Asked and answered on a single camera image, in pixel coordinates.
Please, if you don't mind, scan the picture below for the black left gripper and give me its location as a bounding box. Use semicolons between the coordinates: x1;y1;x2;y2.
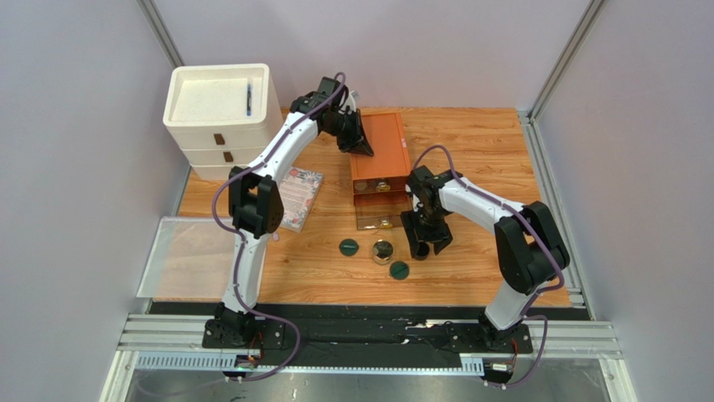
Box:
325;109;376;157

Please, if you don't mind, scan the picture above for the orange drawer box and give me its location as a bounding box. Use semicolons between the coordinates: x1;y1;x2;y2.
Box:
350;112;412;194

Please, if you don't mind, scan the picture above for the clear orange drawer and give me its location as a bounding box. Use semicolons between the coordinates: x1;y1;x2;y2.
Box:
354;191;411;230

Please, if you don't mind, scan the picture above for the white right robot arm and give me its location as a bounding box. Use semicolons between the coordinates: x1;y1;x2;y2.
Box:
401;166;570;350

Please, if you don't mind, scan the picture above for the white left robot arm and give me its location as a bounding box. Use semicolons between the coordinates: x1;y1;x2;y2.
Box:
202;72;374;348

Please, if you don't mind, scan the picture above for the gold mirrored jar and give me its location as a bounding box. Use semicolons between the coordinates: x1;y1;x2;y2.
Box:
371;240;394;265

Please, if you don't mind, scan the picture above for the floral patterned booklet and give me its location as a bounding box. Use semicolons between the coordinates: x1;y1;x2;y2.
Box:
279;167;323;233

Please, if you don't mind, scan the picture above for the dark green round lid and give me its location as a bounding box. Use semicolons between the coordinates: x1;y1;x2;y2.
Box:
339;239;360;257

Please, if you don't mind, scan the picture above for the blue pen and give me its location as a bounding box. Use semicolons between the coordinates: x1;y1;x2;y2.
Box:
246;82;252;116

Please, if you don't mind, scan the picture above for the white three-drawer cabinet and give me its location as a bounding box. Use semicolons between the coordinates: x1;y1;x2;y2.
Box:
163;64;283;181

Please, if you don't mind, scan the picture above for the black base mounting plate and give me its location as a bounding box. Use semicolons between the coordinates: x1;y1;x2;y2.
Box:
201;318;537;355

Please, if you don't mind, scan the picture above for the clear plastic sheet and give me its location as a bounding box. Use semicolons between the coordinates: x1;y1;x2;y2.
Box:
137;216;235;302

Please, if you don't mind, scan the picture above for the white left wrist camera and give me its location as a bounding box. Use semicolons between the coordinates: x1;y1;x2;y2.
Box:
341;90;360;113

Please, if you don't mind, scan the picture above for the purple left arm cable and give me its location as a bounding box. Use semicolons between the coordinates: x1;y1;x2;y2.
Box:
210;72;348;384

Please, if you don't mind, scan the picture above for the aluminium frame rail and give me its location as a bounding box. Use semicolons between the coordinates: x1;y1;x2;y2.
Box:
118;314;623;375

